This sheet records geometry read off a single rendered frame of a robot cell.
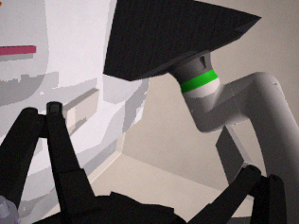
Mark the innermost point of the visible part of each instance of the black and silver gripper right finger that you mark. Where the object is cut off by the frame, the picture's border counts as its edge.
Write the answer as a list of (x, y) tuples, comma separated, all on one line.
[(242, 176)]

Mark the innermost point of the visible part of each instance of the pink rod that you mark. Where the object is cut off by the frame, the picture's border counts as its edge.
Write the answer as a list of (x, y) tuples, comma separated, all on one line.
[(21, 49)]

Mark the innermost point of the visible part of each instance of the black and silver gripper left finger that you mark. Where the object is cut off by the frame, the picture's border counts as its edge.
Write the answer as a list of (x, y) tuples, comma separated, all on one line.
[(74, 190)]

